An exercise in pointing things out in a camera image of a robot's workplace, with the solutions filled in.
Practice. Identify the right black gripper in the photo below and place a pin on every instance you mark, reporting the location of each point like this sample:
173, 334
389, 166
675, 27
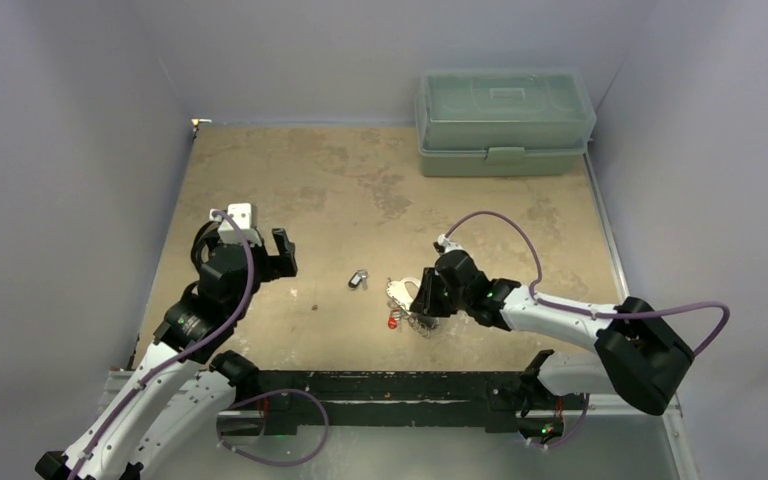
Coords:
432, 292

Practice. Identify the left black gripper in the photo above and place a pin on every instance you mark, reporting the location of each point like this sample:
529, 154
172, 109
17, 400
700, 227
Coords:
276, 265

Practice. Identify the silver foot-shaped keyring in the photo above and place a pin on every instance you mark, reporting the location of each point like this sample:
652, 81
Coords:
401, 294

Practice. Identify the small key fob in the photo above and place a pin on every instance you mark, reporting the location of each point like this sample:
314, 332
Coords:
358, 280

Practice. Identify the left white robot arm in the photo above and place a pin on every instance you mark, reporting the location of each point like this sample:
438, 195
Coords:
188, 339

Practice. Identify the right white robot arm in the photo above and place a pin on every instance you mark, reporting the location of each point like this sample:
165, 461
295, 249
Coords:
641, 358

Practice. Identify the green plastic storage box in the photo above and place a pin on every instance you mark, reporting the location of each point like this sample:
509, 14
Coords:
502, 122

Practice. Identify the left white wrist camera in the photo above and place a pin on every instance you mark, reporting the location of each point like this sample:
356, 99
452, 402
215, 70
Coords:
238, 220

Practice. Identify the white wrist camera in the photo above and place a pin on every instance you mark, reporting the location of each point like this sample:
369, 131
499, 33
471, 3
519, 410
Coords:
444, 245
238, 220

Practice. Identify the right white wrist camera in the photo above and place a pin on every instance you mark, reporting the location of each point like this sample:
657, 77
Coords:
444, 245

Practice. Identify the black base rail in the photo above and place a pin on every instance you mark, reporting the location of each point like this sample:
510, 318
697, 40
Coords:
497, 402

